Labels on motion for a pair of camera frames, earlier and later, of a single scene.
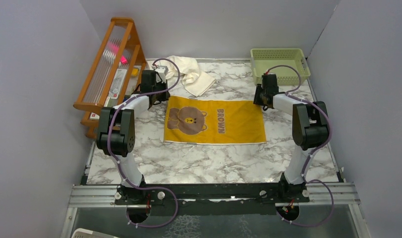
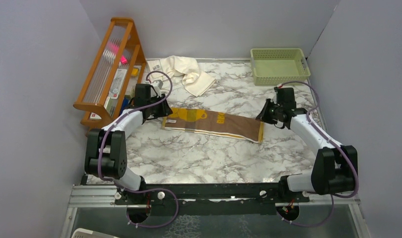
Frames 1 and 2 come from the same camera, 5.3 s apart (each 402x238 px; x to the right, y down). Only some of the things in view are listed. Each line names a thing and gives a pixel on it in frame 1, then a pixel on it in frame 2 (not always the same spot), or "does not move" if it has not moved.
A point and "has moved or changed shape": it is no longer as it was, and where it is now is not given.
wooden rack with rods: [114, 77] does not move
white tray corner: [83, 233] does not move
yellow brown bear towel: [198, 119] has moved or changed shape
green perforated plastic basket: [290, 65] does not move
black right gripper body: [259, 97] to [270, 113]
